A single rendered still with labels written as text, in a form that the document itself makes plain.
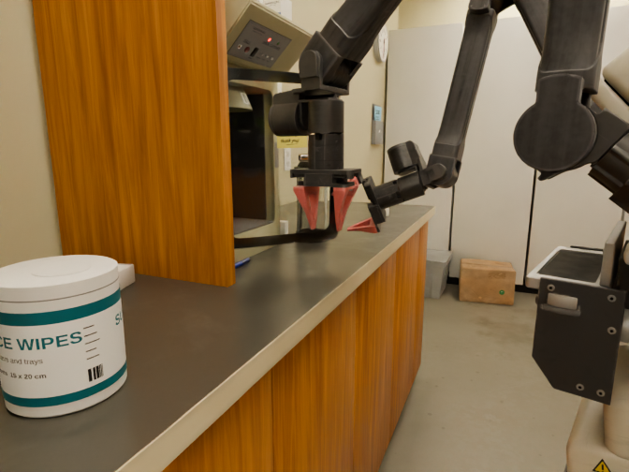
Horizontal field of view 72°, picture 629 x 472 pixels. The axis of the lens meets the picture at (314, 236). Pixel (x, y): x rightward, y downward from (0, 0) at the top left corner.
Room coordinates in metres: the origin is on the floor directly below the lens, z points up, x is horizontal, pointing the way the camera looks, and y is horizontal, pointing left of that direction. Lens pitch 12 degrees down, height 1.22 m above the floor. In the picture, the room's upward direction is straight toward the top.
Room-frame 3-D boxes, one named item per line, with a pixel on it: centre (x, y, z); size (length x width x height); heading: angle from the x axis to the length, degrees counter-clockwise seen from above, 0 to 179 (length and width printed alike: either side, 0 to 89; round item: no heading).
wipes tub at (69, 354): (0.48, 0.30, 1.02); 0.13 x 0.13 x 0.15
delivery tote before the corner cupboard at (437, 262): (3.63, -0.85, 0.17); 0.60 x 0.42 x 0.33; 65
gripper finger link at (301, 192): (0.71, -0.01, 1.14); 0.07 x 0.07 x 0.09; 68
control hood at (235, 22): (1.09, 0.11, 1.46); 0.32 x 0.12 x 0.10; 157
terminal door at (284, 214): (1.03, 0.08, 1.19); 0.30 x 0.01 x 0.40; 115
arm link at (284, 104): (0.73, 0.02, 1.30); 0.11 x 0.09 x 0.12; 53
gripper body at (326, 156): (0.70, -0.02, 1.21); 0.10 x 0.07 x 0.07; 68
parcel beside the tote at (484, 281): (3.42, -1.40, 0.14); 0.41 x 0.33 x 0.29; 73
